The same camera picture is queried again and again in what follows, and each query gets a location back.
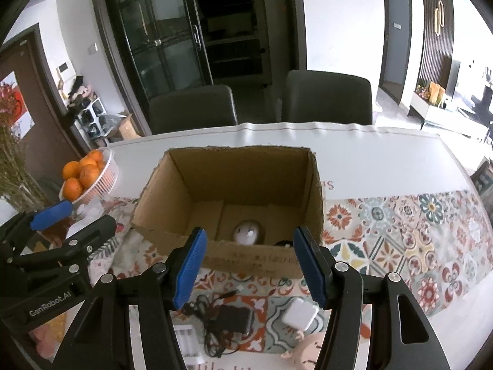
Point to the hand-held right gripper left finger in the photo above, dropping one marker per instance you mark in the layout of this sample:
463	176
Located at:
188	269

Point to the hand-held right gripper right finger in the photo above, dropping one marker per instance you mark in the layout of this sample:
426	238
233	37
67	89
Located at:
310	269

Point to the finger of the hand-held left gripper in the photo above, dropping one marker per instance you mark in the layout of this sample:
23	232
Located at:
52	214
90	237

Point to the white charger block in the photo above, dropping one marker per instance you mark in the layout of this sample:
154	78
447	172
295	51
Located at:
300	312

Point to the white battery case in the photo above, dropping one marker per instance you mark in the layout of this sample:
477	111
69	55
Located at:
187	341

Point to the brown cardboard box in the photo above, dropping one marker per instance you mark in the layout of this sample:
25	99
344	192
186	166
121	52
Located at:
262	173

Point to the black round device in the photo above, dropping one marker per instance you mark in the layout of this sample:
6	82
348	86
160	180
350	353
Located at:
284	244

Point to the dried flower branches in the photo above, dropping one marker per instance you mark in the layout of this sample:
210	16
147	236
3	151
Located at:
15	177

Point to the pile of oranges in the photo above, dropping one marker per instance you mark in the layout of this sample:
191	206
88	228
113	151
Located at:
89	173

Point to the white plastic fruit basket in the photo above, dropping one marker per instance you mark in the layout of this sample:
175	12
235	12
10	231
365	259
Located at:
104	183

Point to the white computer mouse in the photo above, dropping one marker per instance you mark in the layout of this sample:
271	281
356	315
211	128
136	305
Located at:
248	233

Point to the colourful tile pattern tablecloth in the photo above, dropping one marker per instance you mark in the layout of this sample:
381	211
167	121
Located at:
404	239

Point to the white shoe rack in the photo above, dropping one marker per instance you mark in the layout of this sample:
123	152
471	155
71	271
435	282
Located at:
92	119

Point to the grey plastic bag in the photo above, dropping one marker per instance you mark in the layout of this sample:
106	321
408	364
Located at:
109	123

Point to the open cardboard carton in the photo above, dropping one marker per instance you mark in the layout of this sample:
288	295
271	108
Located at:
129	127

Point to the brown wooden door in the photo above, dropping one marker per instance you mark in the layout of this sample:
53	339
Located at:
46	96

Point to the plush slippers pile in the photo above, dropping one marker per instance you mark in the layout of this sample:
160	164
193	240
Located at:
81	92

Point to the white table cover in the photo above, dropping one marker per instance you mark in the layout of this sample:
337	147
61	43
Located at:
366	154

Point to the dark grey dining chair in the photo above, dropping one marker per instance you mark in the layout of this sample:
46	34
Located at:
192	108
327	96

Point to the white low media console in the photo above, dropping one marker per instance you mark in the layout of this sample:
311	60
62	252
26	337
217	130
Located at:
443	117

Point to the black glass door cabinet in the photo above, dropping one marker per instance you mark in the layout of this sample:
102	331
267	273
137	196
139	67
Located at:
161	27

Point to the orange paper bag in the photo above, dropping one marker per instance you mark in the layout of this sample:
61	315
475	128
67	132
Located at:
436	93

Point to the dark grey interior door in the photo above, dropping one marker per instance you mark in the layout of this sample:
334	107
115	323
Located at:
396	38

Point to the red wall poster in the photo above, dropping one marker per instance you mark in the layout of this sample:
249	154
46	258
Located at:
17	108

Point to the white wall intercom panel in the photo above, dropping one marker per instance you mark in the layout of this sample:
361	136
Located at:
64	71

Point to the white light switch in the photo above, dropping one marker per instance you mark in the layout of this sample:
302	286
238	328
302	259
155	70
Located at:
92	48

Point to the dark slatted wall panel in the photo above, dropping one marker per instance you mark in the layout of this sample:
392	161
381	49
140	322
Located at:
431	46

